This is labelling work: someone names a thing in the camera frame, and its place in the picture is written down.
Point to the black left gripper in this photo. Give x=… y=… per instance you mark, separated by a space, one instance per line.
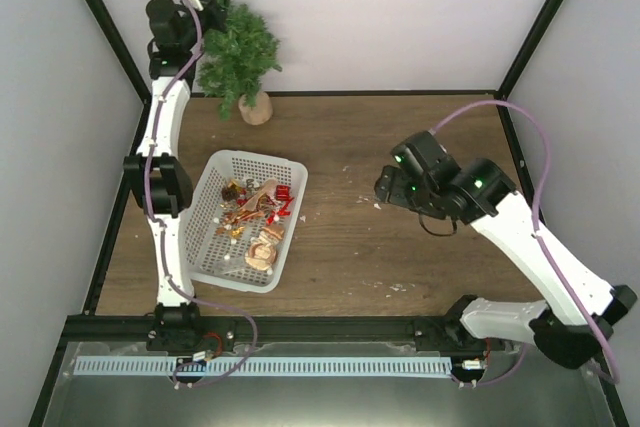
x=212 y=7

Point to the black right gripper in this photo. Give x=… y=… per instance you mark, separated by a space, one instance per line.
x=393 y=180

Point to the small green christmas tree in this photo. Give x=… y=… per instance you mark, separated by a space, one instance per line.
x=235 y=62

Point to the white ball string lights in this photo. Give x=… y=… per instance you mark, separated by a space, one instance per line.
x=230 y=253

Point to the white perforated plastic basket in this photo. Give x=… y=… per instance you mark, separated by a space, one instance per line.
x=246 y=171

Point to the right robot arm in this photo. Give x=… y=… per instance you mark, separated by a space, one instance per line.
x=577 y=306

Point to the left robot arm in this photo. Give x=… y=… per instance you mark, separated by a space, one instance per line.
x=160 y=184

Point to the red gift box ornament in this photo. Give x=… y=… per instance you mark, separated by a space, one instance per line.
x=282 y=193

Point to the red ribbon bow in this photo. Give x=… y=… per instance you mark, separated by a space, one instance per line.
x=280 y=213

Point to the burlap bow ornament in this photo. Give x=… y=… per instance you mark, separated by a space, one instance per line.
x=268 y=189

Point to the wooden snowman figurine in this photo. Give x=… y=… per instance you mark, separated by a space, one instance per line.
x=262 y=252

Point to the gold bow ornament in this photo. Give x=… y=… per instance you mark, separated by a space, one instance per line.
x=232 y=231

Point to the brown pine cone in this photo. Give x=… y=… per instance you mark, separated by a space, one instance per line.
x=230 y=194

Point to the cinnamon stick bundle ornament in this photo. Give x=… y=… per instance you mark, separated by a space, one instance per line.
x=239 y=216

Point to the black aluminium front rail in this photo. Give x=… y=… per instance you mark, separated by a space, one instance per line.
x=320 y=329

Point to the white slotted cable duct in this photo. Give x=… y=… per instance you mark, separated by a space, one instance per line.
x=402 y=367

